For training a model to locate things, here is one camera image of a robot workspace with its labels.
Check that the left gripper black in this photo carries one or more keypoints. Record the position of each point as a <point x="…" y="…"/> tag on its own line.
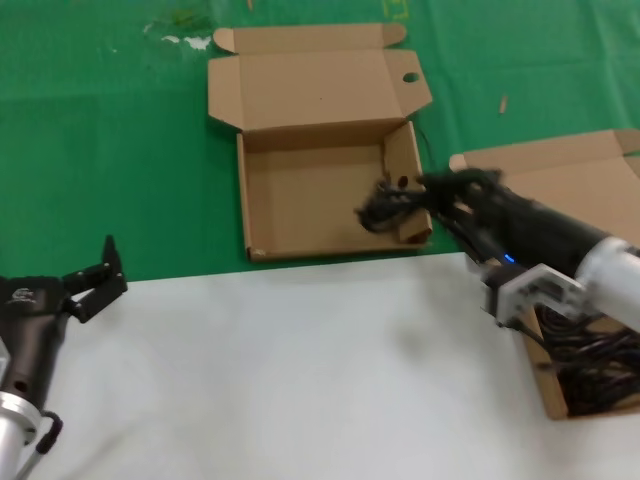
<point x="30" y="320"/>

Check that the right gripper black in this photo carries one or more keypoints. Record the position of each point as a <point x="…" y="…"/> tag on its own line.
<point x="535" y="230"/>

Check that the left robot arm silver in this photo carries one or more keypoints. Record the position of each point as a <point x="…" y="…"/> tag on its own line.
<point x="15" y="430"/>

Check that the cardboard box with lid hole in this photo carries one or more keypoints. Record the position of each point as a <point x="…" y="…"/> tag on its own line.
<point x="310" y="200"/>

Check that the short flat wooden stick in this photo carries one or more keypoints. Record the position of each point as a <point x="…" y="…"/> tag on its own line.
<point x="503" y="105"/>

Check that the green table cloth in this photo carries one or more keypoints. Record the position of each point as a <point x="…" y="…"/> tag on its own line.
<point x="100" y="150"/>

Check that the right wrist camera mount silver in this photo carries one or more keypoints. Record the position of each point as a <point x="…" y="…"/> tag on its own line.
<point x="530" y="295"/>

